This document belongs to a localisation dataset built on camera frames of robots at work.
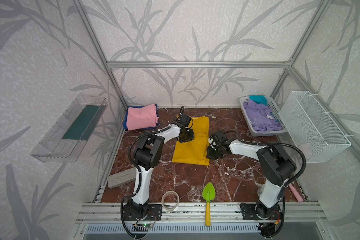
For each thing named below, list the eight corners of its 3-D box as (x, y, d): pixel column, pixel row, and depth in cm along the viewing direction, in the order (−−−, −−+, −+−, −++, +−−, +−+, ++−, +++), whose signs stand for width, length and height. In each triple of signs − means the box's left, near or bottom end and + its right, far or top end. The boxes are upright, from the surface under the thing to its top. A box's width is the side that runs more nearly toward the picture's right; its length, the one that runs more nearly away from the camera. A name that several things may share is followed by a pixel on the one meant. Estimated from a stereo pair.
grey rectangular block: (110, 189, 83) (107, 187, 80) (110, 177, 88) (107, 174, 84) (137, 181, 86) (135, 179, 83) (136, 169, 90) (134, 167, 87)
